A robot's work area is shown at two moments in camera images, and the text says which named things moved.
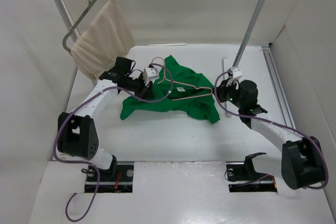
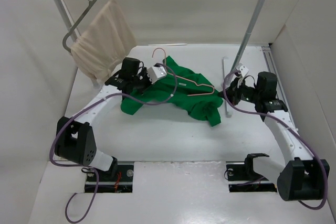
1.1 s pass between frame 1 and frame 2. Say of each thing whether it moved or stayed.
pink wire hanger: moved
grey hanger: stayed
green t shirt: stayed
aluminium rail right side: stayed
